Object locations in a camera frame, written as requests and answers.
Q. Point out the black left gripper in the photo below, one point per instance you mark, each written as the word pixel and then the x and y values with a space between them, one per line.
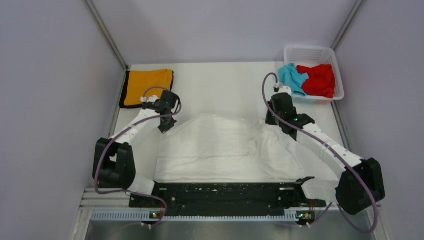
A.
pixel 164 128

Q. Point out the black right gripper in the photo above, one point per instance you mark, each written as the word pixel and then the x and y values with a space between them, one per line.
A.
pixel 269 121

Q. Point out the white t-shirt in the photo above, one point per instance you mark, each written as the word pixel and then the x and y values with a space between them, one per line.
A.
pixel 215 149

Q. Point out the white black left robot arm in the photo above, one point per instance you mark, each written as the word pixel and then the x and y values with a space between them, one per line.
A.
pixel 127 160

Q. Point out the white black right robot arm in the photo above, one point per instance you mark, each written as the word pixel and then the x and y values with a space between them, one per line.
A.
pixel 358 182

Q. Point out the teal t-shirt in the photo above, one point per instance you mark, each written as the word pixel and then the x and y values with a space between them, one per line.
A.
pixel 289 76

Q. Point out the folded yellow t-shirt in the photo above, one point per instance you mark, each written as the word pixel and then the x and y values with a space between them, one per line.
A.
pixel 149 84

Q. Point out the red t-shirt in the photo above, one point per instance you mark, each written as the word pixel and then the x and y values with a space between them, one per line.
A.
pixel 321 82

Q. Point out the folded black t-shirt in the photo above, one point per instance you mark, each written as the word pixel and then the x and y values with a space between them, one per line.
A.
pixel 122 96

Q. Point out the white plastic laundry basket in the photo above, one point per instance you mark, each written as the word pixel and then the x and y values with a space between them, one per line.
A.
pixel 311 56

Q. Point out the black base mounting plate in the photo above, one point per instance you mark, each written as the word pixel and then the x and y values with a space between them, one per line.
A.
pixel 227 209

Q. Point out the aluminium frame rail left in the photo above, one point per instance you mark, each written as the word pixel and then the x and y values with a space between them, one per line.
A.
pixel 101 91

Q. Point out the aluminium front rail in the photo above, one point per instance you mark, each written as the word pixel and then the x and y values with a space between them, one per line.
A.
pixel 178 196

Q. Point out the white cable duct strip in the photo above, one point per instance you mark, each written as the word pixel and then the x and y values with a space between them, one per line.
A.
pixel 153 216

